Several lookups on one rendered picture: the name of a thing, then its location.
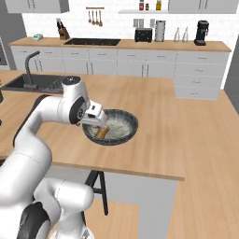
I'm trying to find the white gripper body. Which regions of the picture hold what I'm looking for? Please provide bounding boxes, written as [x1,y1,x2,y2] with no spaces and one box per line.
[83,105,110,129]

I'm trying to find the brown sausage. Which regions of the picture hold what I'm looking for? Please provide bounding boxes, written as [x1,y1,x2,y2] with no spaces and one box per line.
[94,125,111,140]

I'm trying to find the dark grey bowl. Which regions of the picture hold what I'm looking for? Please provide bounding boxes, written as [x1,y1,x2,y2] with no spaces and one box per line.
[81,108,140,147]

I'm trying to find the black sink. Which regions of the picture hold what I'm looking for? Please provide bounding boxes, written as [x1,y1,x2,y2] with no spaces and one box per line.
[1,73,79,94]

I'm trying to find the grey base cupboard run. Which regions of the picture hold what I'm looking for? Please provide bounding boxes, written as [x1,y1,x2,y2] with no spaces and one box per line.
[8,45,232,101]

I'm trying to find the black stool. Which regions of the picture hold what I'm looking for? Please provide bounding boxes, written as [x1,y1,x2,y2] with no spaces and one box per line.
[83,170,110,217]

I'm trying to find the black hob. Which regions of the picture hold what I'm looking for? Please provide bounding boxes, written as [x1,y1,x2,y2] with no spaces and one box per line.
[63,37,122,48]

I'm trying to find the black tap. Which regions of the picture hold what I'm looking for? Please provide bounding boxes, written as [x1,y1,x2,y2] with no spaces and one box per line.
[23,50,42,90]

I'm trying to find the wooden knife block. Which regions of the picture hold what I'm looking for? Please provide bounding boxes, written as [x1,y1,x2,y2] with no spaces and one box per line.
[55,21,71,41]

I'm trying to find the black toaster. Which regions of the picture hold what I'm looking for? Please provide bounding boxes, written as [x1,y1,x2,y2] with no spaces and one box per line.
[134,26,154,44]

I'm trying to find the teal kitchen scale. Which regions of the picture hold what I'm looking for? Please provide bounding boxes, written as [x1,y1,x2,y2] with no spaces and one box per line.
[31,33,44,42]

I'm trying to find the white paper towel roll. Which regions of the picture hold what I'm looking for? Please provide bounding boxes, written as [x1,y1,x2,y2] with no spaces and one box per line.
[154,19,167,43]

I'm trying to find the clear glass bottle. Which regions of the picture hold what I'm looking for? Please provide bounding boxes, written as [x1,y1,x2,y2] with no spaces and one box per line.
[181,26,190,44]
[173,26,182,44]

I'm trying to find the grey oven column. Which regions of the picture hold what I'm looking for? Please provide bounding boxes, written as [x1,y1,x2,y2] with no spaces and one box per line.
[0,0,28,71]

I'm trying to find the black coffee machine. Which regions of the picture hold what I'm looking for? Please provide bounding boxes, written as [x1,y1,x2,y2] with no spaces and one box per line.
[193,20,210,47]

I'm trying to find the dark grey fridge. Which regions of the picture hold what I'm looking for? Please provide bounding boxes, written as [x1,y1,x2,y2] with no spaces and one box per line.
[223,36,239,115]

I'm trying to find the white wall shelf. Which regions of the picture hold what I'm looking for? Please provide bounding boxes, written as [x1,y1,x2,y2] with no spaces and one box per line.
[118,8,171,15]

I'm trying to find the grey wall cupboard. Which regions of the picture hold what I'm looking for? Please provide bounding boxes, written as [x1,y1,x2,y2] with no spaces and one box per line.
[167,0,239,15]
[4,0,70,15]

